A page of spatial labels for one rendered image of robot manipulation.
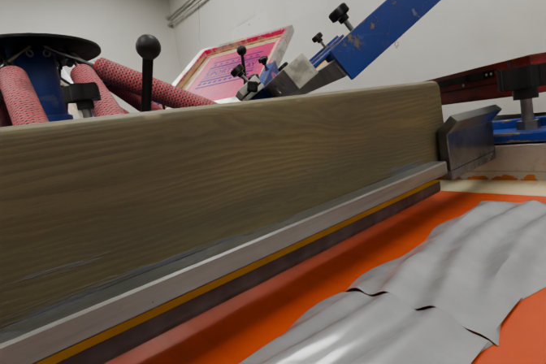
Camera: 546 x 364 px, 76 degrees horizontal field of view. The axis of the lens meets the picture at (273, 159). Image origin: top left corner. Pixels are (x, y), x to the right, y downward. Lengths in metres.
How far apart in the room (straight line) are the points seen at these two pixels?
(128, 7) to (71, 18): 0.67
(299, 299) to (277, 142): 0.08
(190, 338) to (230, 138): 0.09
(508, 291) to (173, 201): 0.15
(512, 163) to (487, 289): 0.23
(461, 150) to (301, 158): 0.18
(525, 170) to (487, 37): 1.88
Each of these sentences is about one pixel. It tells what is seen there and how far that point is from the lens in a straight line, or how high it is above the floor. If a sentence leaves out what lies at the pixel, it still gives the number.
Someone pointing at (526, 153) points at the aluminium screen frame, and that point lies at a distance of 0.40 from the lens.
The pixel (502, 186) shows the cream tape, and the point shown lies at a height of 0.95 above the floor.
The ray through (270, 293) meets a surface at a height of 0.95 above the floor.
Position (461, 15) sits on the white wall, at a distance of 2.32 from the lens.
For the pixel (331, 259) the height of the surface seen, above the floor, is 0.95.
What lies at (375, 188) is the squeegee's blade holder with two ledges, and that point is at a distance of 0.23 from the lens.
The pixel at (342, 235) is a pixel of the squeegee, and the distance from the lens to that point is 0.24.
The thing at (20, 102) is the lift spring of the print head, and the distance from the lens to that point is 0.72.
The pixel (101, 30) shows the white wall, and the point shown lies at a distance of 4.66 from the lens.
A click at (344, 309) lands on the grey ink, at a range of 0.17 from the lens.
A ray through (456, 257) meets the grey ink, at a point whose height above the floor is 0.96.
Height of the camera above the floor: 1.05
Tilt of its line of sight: 6 degrees down
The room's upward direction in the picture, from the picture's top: 9 degrees counter-clockwise
